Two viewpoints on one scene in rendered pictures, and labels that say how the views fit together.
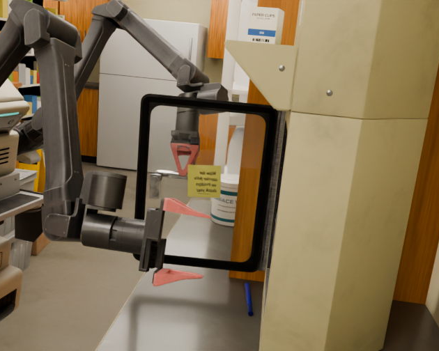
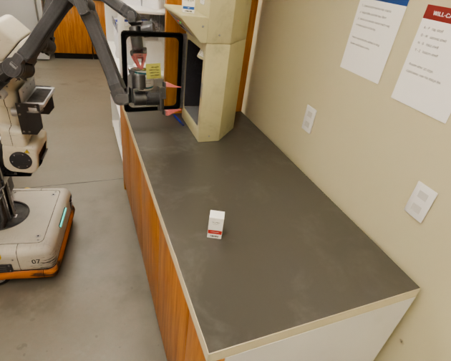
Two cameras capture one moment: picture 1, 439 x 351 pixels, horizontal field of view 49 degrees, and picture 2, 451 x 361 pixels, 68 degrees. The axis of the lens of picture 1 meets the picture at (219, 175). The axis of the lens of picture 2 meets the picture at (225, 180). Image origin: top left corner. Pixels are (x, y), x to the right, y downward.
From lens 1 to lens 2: 84 cm
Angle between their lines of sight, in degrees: 34
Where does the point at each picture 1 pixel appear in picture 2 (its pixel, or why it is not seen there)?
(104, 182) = (139, 78)
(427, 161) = not seen: hidden behind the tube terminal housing
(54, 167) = (111, 74)
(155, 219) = (163, 90)
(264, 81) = (197, 31)
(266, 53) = (197, 20)
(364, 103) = (230, 38)
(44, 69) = (90, 26)
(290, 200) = (207, 76)
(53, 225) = (120, 99)
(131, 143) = not seen: outside the picture
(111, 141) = not seen: outside the picture
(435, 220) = (243, 76)
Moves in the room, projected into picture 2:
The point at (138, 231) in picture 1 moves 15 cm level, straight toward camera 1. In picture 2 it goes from (157, 96) to (174, 109)
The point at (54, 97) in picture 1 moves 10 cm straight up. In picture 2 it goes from (100, 41) to (98, 13)
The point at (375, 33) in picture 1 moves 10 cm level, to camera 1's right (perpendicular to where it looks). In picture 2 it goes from (234, 11) to (254, 13)
